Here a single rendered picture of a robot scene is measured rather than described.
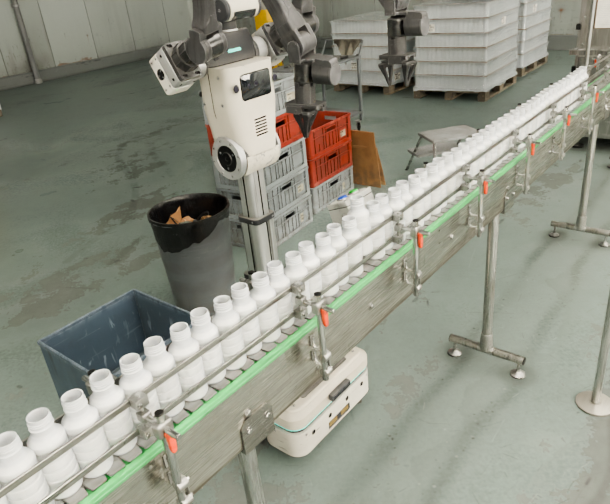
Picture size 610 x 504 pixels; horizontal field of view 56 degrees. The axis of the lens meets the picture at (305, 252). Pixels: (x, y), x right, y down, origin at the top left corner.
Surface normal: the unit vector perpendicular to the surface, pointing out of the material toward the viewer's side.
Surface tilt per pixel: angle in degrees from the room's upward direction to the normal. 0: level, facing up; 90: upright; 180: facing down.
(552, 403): 0
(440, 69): 90
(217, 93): 90
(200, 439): 90
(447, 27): 90
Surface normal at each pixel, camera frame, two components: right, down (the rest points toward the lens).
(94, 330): 0.78, 0.22
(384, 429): -0.09, -0.89
